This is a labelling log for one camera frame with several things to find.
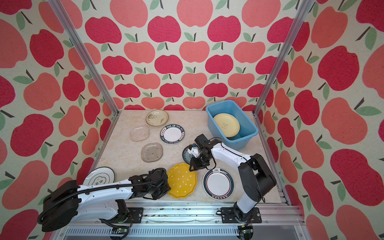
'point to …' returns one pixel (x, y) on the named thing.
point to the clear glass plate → (139, 134)
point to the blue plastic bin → (247, 130)
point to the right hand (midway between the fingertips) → (194, 169)
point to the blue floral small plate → (186, 154)
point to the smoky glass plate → (151, 152)
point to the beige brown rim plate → (157, 118)
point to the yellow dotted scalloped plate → (182, 181)
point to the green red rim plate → (218, 183)
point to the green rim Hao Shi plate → (172, 134)
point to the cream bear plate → (228, 124)
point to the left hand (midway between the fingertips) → (175, 191)
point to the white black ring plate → (99, 175)
